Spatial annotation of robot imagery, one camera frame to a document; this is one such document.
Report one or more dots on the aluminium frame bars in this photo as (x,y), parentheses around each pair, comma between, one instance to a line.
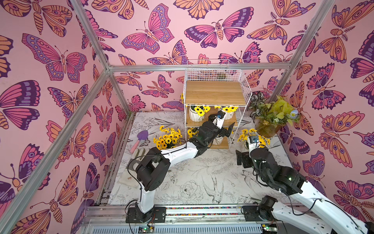
(67,82)

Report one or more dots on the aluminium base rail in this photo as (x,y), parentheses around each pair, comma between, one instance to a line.
(180,219)

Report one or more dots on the white green gardening glove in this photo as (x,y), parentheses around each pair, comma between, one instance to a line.
(136,158)

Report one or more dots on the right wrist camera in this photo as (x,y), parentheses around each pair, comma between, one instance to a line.
(253,142)

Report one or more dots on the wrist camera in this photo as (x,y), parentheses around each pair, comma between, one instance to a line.
(219,119)
(253,142)

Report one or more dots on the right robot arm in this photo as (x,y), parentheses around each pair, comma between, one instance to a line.
(322,216)

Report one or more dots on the green leafy potted plant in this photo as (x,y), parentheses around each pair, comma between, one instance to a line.
(270,117)

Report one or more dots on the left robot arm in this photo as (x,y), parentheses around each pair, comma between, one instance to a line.
(152,169)

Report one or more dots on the white wire wooden shelf unit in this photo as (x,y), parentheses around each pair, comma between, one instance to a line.
(216,87)

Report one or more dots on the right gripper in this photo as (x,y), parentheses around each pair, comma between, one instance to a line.
(244,159)

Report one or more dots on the sunflower pot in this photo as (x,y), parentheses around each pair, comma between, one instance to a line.
(264,142)
(218,140)
(192,132)
(228,110)
(169,138)
(197,113)

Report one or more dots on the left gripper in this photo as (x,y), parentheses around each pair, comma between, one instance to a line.
(222,132)

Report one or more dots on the purple pink garden trowel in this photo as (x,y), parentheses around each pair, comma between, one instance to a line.
(143,135)

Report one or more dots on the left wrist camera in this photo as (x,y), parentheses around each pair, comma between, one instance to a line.
(219,119)

